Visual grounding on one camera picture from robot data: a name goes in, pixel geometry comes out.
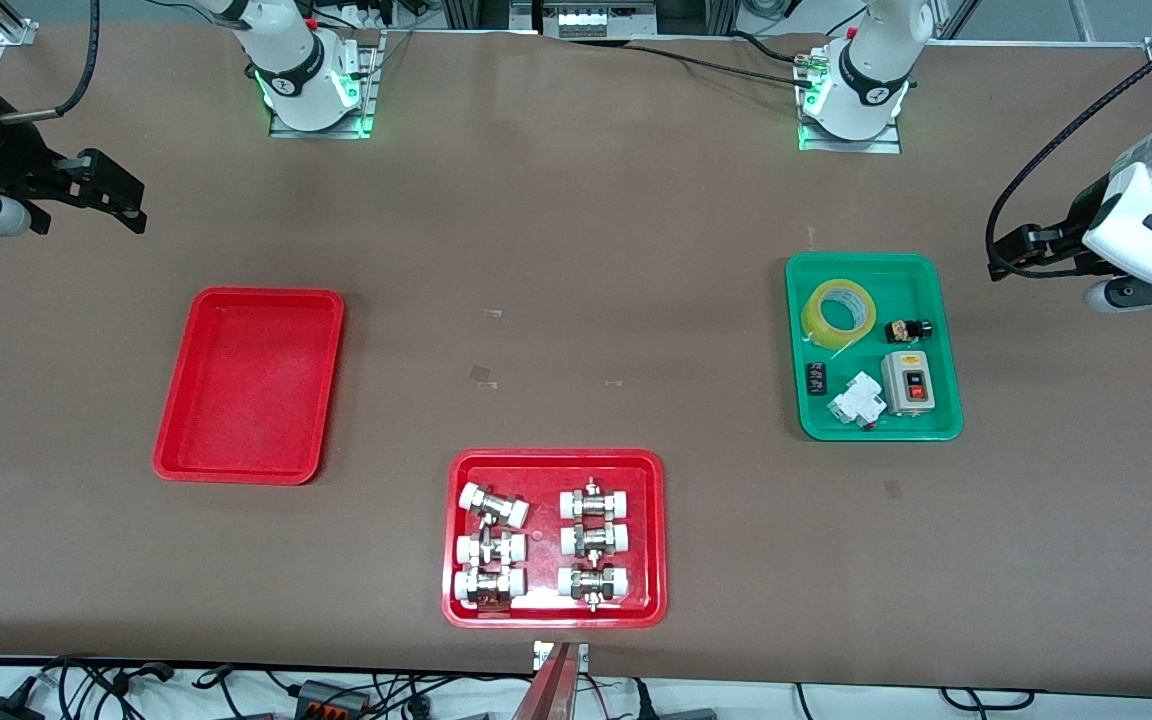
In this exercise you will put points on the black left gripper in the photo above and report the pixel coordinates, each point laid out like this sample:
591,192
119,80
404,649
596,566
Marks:
1073,228

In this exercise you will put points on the yellow tape roll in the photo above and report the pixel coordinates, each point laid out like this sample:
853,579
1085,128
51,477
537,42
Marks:
814,318

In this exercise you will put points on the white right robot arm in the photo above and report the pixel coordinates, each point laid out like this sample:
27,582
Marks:
296,60

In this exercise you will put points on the green plastic tray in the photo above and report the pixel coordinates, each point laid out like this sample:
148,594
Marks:
896,290

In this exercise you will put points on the red plastic tray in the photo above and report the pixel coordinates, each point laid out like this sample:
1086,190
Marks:
246,390
543,470

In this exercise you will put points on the small brown tape patch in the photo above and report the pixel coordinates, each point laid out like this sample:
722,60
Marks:
482,374

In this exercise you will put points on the white circuit breaker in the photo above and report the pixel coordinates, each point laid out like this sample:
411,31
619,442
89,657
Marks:
856,400

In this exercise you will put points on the white power strip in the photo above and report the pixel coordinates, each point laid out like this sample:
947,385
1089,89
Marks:
586,20

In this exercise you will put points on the metal valve with white caps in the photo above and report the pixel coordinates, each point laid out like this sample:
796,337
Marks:
594,504
594,540
492,505
489,585
593,582
489,549

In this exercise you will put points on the black plug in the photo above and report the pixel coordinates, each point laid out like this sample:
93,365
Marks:
644,700

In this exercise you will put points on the black knob switch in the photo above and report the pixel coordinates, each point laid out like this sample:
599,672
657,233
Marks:
911,329

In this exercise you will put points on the aluminium corner bracket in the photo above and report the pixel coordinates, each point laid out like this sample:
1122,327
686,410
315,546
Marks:
18,32

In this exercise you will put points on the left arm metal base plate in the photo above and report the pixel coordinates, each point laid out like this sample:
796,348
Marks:
876,146

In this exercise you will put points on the grey push button switch box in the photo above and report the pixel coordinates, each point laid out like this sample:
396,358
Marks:
901,395

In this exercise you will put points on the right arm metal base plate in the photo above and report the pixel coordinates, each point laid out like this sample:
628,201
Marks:
372,100

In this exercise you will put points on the small metal bracket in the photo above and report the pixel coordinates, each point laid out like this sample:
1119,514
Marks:
541,655

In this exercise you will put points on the reddish metal post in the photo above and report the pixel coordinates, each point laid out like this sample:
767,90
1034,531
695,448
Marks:
548,695

